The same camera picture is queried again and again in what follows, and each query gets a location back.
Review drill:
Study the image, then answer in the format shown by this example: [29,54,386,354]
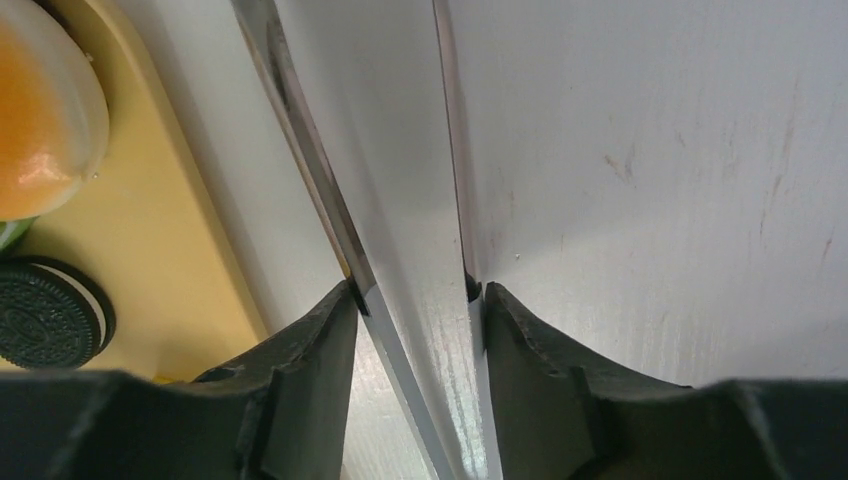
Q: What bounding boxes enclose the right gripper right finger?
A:
[484,282,847,479]

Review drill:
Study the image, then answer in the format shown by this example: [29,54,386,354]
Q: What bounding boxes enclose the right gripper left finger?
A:
[1,282,358,479]

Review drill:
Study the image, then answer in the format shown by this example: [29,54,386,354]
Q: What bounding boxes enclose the metal serving tongs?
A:
[232,1,502,479]

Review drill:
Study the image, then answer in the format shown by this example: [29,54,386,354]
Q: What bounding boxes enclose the yellow serving tray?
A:
[19,1,267,380]

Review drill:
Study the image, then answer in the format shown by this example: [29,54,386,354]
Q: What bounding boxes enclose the black sandwich cookie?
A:
[1,256,116,370]

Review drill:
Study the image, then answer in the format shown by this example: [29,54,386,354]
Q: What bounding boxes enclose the green white cake piece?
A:
[1,217,36,255]

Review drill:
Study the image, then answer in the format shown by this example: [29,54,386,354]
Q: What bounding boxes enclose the orange donut top right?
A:
[1,1,110,222]

